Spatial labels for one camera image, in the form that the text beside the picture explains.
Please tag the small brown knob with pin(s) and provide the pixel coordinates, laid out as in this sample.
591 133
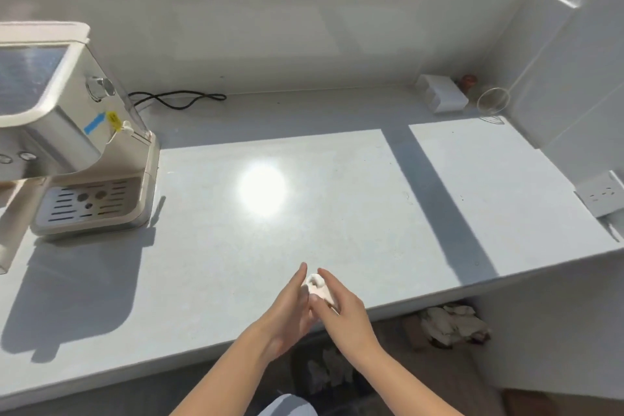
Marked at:
469 83

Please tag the dark waste bin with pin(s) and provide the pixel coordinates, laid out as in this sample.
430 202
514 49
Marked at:
331 372

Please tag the blue tape strip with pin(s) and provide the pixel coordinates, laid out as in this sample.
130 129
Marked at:
94 123

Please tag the clear glass cup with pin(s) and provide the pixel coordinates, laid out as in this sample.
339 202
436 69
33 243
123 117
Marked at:
493 101

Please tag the yellow tag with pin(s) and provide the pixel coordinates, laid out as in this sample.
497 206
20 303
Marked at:
114 121

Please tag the cream perforated drip tray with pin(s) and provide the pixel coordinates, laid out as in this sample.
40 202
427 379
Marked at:
90 203

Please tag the person's left fingers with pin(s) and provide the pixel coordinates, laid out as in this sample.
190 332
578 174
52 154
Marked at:
296 284

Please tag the person's left hand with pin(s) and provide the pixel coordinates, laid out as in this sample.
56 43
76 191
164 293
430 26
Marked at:
285 313

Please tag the white tissue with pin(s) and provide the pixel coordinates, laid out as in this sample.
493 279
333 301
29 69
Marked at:
314 284

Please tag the person's right hand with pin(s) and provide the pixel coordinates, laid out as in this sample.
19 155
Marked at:
352 320

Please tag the person's right thumb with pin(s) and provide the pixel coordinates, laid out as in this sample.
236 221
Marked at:
318 304

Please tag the pile of crumpled paper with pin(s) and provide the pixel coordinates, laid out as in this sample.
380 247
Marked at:
453 325

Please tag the white rectangular box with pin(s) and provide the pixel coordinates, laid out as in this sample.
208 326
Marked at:
443 94

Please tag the person's right forearm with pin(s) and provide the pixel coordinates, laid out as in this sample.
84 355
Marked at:
407 386

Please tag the person's light blue clothing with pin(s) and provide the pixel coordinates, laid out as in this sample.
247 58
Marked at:
287 406

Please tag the cream espresso machine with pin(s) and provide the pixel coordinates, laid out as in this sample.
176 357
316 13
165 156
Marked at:
63 138

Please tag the white wall socket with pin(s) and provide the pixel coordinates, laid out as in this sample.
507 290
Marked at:
600 194

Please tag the person's left forearm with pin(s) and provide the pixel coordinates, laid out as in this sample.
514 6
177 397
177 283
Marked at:
222 376

